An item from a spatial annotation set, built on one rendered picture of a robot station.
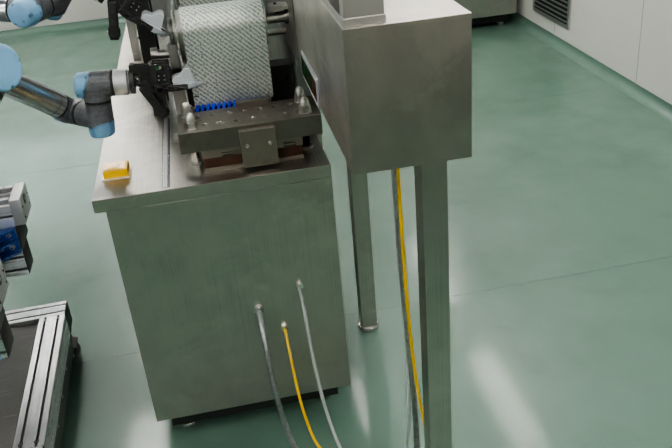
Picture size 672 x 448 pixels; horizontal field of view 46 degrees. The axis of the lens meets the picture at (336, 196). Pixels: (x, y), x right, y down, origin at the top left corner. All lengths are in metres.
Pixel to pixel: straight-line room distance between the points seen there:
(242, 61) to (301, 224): 0.51
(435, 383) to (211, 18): 1.18
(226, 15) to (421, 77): 0.91
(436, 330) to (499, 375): 0.93
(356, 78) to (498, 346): 1.65
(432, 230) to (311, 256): 0.65
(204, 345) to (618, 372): 1.40
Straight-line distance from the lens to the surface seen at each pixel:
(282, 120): 2.21
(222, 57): 2.34
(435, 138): 1.60
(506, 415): 2.69
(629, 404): 2.79
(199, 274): 2.33
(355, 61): 1.50
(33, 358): 2.87
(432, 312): 1.90
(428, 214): 1.75
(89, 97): 2.36
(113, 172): 2.32
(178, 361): 2.51
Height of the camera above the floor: 1.83
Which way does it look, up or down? 27 degrees down
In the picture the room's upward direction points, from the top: 5 degrees counter-clockwise
